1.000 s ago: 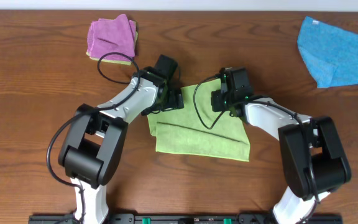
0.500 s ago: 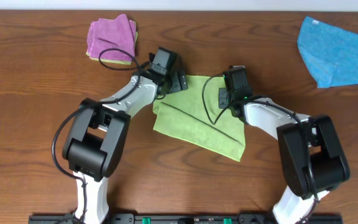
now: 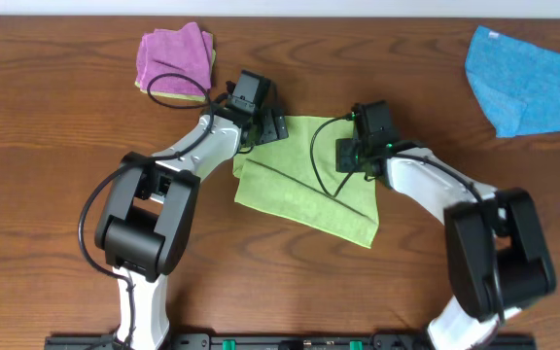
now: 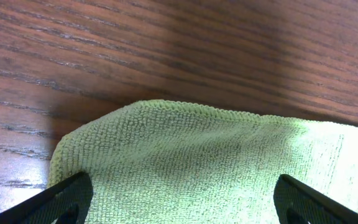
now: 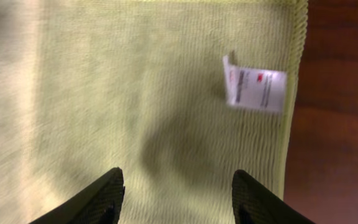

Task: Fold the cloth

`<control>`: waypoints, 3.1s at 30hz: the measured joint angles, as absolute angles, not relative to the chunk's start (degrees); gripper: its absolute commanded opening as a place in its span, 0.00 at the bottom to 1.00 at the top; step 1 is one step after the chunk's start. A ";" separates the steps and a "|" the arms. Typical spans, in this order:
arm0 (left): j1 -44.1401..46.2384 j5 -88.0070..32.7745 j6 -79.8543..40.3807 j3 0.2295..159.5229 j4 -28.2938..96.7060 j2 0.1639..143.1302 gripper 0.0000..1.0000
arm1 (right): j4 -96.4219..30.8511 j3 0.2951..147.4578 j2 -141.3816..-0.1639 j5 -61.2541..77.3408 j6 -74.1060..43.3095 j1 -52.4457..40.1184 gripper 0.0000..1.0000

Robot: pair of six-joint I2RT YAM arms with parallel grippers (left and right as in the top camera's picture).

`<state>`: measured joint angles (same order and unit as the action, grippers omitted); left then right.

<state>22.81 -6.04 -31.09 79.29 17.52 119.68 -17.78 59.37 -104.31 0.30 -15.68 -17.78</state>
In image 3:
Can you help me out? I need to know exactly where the green microfibre cloth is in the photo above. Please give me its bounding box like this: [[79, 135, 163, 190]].
[[232, 116, 379, 248]]

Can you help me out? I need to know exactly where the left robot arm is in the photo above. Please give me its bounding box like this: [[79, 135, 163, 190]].
[[94, 107, 289, 349]]

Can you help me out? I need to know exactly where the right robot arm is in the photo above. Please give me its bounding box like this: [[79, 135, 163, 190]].
[[335, 138, 557, 349]]

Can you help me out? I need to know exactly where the folded purple cloth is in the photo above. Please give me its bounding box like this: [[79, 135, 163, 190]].
[[135, 22, 215, 93]]

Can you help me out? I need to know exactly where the folded light green cloth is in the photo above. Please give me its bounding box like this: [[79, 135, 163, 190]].
[[134, 47, 214, 101]]

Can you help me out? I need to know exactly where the blue cloth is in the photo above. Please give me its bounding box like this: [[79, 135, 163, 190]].
[[465, 26, 560, 138]]

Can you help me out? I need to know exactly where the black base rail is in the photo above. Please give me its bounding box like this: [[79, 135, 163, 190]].
[[44, 332, 539, 350]]

